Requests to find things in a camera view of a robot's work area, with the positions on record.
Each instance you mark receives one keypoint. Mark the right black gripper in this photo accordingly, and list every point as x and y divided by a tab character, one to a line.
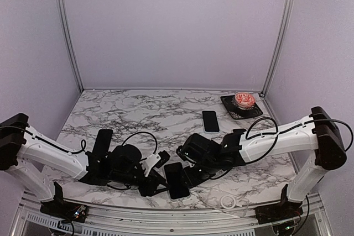
192	180

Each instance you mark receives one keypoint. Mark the black smartphone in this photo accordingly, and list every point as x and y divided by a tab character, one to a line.
102	143
177	180

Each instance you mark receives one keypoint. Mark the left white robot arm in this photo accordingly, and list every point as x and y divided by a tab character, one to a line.
21	144

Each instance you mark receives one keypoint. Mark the pink smartphone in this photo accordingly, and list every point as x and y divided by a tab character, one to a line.
210	122

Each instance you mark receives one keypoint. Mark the left aluminium frame post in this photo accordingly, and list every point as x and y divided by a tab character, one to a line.
69	45

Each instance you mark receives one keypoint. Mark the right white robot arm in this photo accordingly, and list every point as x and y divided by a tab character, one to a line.
317	133

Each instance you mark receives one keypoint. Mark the front aluminium rail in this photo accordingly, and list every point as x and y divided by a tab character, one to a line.
114	220

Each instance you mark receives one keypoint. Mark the red patterned bowl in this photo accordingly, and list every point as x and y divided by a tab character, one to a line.
245	100

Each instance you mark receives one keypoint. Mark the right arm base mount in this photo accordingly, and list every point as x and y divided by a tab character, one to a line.
284	209

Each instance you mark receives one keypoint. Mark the right aluminium frame post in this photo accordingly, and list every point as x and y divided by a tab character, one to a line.
284	23

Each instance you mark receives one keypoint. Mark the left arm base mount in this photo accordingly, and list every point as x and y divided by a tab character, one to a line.
58	207

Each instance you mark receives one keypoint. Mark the clear magsafe phone case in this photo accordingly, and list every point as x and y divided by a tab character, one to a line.
226	202

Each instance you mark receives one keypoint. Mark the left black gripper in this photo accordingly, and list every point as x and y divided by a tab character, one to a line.
149	189

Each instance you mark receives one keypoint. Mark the aluminium frame post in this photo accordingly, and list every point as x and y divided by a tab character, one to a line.
69	45
284	23

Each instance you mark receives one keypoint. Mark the black patterned tray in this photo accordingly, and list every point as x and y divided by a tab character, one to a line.
237	112

